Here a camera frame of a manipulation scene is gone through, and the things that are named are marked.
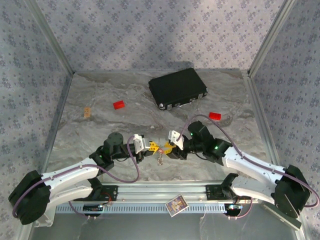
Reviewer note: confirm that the black hard case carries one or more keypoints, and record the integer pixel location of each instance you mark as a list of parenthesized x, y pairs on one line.
[(176, 87)]

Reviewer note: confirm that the red block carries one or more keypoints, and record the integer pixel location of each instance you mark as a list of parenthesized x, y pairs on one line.
[(118, 105), (215, 116)]

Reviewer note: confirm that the small wooden block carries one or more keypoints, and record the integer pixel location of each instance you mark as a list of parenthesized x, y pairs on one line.
[(87, 112)]

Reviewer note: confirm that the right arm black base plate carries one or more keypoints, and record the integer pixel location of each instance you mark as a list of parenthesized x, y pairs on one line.
[(212, 192)]

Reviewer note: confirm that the aluminium side rail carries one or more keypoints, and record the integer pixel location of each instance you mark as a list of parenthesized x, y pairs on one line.
[(256, 100), (63, 100)]

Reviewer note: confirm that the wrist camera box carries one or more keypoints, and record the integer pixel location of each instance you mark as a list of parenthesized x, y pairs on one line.
[(141, 143), (176, 140)]

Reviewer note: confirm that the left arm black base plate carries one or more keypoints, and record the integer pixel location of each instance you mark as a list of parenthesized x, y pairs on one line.
[(111, 193)]

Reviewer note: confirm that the aluminium frame post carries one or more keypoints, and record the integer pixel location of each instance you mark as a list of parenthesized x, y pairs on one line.
[(52, 37), (269, 37)]

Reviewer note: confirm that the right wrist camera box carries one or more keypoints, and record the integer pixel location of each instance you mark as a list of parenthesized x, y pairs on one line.
[(176, 140)]

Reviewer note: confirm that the white plastic bracket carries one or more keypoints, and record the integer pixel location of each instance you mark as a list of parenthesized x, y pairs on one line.
[(50, 220)]

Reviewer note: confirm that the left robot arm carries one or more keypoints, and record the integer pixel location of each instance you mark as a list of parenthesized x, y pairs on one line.
[(67, 176)]

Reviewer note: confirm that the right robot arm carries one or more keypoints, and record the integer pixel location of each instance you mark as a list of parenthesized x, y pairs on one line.
[(252, 165)]

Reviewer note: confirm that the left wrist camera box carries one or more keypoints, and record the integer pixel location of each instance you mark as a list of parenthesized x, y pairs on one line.
[(141, 143)]

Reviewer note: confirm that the colourful picture card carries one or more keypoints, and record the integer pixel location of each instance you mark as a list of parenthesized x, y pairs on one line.
[(176, 205)]

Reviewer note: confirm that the grey metal bar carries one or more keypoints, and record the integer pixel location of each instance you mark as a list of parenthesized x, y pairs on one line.
[(275, 212)]

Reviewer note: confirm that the aluminium mounting rail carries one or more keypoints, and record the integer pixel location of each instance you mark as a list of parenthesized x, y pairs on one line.
[(160, 191)]

